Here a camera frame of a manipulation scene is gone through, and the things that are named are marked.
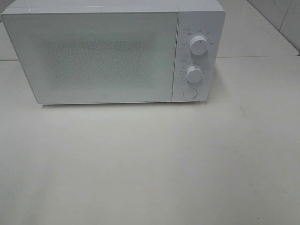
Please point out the white microwave oven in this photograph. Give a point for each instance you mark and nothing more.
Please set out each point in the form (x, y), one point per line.
(194, 17)

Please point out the round white door button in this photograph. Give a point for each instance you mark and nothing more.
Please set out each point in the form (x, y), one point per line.
(190, 93)

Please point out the white microwave door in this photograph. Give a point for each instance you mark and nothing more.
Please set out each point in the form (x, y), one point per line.
(96, 58)

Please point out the upper white power knob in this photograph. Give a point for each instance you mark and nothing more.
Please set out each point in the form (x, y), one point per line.
(198, 44)

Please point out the white timer knob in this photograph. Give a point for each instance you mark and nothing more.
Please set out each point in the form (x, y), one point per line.
(194, 74)

